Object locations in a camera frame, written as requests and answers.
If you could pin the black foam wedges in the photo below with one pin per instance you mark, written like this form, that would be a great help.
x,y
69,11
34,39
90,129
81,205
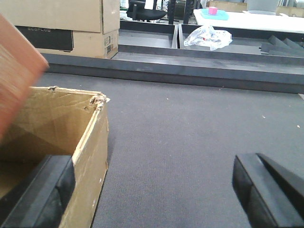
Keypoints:
x,y
286,47

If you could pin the white table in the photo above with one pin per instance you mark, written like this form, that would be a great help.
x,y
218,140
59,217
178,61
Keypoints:
x,y
255,21

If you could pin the brown cardboard box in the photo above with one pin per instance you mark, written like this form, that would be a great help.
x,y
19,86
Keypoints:
x,y
60,121

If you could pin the large stacked cardboard boxes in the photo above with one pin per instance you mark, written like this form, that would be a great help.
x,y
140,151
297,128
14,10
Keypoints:
x,y
83,28

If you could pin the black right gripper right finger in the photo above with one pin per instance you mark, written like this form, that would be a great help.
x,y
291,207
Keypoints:
x,y
270,195

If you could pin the black office chair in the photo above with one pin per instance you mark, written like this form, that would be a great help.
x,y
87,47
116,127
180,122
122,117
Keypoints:
x,y
137,11

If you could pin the dark low platform frame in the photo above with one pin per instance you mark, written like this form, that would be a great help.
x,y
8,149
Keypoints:
x,y
156,53

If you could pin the red printed cardboard box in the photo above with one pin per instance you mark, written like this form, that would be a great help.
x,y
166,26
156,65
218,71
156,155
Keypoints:
x,y
21,65

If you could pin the pink cube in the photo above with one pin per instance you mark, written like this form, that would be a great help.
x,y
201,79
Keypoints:
x,y
212,10

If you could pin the turquoise tray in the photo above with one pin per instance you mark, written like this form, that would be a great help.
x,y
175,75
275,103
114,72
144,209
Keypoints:
x,y
220,15

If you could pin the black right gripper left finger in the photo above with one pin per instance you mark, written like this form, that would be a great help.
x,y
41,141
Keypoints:
x,y
41,198

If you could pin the crumpled clear plastic bag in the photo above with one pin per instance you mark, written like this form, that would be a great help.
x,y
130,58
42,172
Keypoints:
x,y
207,36

